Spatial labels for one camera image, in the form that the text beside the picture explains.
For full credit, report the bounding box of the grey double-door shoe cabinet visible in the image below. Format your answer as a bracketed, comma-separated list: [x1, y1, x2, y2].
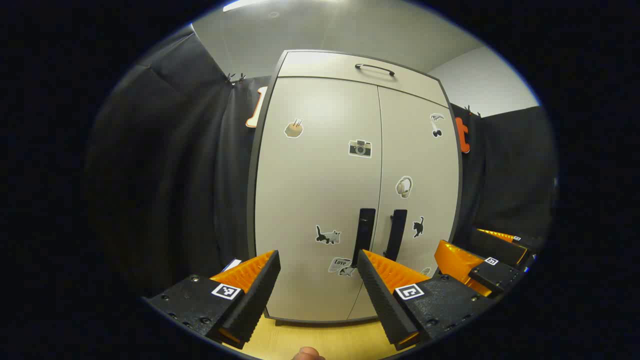
[246, 49, 463, 326]

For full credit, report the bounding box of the black door handle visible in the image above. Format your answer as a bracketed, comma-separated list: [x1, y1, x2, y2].
[351, 208, 377, 268]
[384, 209, 408, 262]

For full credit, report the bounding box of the cabinet door with headphones sticker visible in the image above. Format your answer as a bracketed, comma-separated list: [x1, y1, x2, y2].
[347, 86, 461, 321]

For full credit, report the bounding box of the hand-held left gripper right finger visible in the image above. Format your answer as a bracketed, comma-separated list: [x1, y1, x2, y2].
[356, 249, 496, 351]

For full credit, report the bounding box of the cabinet door with camera sticker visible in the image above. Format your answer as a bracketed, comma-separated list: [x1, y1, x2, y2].
[255, 76, 383, 321]

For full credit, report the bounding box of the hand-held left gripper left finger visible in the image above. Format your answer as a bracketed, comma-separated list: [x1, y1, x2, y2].
[141, 249, 282, 350]

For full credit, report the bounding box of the black backdrop cloth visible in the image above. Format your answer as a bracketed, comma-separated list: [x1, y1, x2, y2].
[85, 25, 558, 301]

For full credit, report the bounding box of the thin black cabinet top handle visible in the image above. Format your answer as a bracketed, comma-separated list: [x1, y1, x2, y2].
[355, 63, 396, 77]

